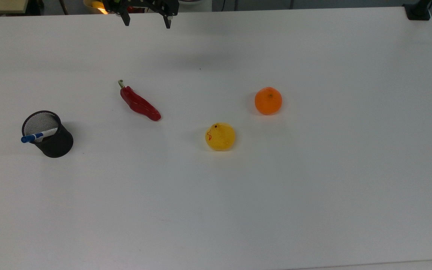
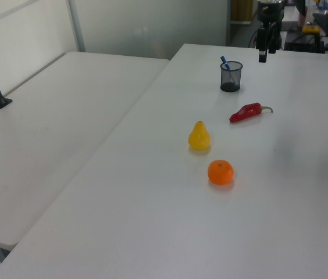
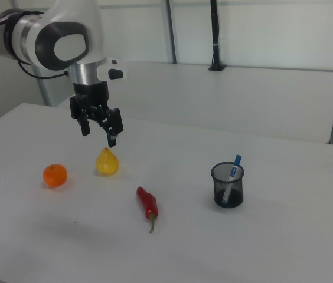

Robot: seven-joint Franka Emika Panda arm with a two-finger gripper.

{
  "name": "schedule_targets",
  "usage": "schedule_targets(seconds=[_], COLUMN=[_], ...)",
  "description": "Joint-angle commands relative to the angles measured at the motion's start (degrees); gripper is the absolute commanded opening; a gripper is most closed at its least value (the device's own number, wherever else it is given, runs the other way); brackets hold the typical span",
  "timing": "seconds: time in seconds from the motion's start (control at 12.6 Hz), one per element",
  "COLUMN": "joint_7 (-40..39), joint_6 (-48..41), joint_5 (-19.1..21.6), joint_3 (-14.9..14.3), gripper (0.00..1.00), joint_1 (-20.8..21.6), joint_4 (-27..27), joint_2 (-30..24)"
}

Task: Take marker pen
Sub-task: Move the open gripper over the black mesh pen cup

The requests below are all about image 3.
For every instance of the red toy chili pepper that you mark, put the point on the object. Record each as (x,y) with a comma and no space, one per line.
(148,203)

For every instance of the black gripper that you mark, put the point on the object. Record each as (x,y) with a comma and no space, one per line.
(91,94)

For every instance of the orange toy mandarin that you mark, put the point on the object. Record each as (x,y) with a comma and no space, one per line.
(55,175)

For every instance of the yellow toy pear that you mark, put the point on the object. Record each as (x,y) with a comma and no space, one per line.
(107,163)

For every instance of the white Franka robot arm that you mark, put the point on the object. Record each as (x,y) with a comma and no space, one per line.
(66,26)

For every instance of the blue and white marker pen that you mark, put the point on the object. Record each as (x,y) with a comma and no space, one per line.
(233,174)

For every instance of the black pole with base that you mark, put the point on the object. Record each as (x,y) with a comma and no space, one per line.
(215,35)

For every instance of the black mesh pen cup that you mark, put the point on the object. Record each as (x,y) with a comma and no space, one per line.
(228,194)

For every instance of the grey partition frame post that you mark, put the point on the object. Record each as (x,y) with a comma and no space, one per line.
(171,29)

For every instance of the white side table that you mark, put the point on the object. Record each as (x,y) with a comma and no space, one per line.
(213,100)

